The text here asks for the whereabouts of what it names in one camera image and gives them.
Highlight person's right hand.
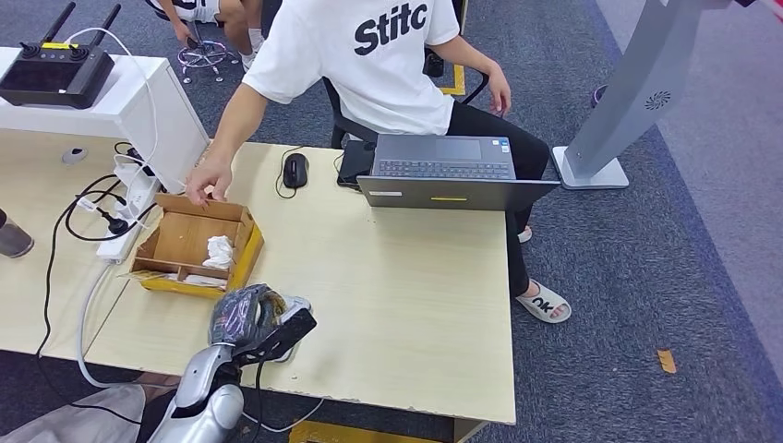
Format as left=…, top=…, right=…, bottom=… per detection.
left=185, top=155, right=234, bottom=208

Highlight person's left hand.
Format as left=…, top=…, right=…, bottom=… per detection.
left=486, top=64, right=512, bottom=117

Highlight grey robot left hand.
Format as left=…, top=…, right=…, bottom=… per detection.
left=208, top=283, right=289, bottom=350

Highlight white room key cards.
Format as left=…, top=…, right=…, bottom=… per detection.
left=182, top=273, right=229, bottom=289

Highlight crouching person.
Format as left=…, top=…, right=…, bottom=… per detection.
left=143, top=0, right=267, bottom=71

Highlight yellow floor tape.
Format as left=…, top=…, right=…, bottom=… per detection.
left=439, top=64, right=467, bottom=97

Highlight yellow brown cardboard box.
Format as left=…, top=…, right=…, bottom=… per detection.
left=125, top=193, right=265, bottom=301

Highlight crumpled white paper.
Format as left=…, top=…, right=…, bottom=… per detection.
left=201, top=234, right=235, bottom=270

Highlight white power strip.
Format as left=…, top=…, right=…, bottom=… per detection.
left=96, top=163, right=163, bottom=265

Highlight black computer mouse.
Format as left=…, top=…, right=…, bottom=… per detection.
left=282, top=152, right=310, bottom=189

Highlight dark grey laptop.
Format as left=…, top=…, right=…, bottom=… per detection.
left=356, top=133, right=561, bottom=213

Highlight white cabinet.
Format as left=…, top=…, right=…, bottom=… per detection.
left=0, top=47, right=211, bottom=196

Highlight chrome stool base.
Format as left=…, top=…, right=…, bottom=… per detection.
left=175, top=21, right=238, bottom=85

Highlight grey kiosk stand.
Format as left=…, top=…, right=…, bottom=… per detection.
left=552, top=0, right=735, bottom=191

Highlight black phone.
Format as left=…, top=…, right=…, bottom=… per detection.
left=336, top=140, right=377, bottom=189

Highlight yellow box under desk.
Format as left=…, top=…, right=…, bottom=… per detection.
left=289, top=420, right=489, bottom=443

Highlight black remote controller with antennas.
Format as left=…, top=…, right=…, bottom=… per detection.
left=0, top=1, right=122, bottom=112

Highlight dark cup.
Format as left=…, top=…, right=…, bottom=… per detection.
left=0, top=209, right=35, bottom=260

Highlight white sandal with print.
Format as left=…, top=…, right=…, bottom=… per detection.
left=515, top=280, right=573, bottom=325

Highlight black mouse cable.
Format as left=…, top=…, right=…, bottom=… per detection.
left=273, top=145, right=307, bottom=200

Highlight black robot wrist cable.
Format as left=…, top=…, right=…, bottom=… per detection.
left=249, top=359, right=271, bottom=443

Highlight thin white cable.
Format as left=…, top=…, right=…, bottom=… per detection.
left=64, top=27, right=161, bottom=185

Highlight black cable with plug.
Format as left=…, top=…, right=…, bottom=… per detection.
left=64, top=189, right=163, bottom=244

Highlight white cable under desk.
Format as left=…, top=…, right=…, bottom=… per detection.
left=241, top=397, right=325, bottom=436

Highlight thick white power cable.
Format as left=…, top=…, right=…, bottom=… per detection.
left=77, top=264, right=185, bottom=392

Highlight long black cable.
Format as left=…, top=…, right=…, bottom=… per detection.
left=35, top=174, right=145, bottom=428

